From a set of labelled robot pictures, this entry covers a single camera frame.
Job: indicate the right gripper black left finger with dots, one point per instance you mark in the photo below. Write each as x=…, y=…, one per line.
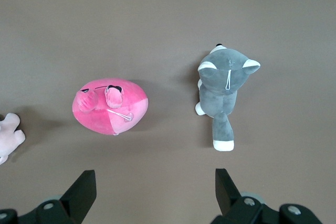
x=76, y=200

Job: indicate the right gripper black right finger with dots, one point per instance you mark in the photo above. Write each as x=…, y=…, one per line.
x=231, y=203

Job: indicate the round hot pink plush toy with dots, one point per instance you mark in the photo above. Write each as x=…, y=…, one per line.
x=105, y=119

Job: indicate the pale pink plush dog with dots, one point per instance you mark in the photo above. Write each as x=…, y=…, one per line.
x=9, y=137

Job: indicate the grey white husky plush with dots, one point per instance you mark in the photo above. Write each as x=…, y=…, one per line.
x=218, y=95

